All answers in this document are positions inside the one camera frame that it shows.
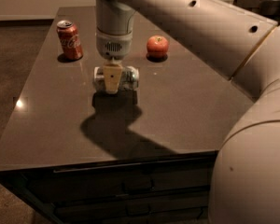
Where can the red coca-cola can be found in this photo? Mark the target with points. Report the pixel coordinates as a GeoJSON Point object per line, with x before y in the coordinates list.
{"type": "Point", "coordinates": [69, 38]}

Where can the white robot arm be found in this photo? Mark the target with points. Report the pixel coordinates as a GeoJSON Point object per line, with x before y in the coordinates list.
{"type": "Point", "coordinates": [244, 48]}

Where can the dark cabinet with drawers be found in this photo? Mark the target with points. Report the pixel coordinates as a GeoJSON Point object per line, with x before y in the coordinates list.
{"type": "Point", "coordinates": [151, 192]}

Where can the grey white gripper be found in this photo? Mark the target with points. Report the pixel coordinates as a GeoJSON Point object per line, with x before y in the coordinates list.
{"type": "Point", "coordinates": [114, 46]}

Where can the silver green 7up can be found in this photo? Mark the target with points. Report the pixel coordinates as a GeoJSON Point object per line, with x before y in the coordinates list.
{"type": "Point", "coordinates": [129, 79]}

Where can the red apple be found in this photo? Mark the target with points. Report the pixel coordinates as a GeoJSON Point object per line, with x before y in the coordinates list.
{"type": "Point", "coordinates": [157, 46]}

